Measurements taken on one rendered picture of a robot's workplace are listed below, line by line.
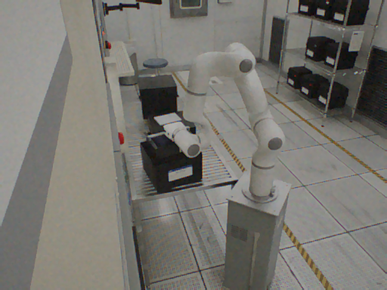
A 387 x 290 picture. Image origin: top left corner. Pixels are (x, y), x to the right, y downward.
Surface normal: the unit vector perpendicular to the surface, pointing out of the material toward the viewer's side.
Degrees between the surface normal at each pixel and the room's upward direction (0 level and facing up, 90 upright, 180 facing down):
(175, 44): 90
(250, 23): 90
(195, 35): 90
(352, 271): 0
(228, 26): 90
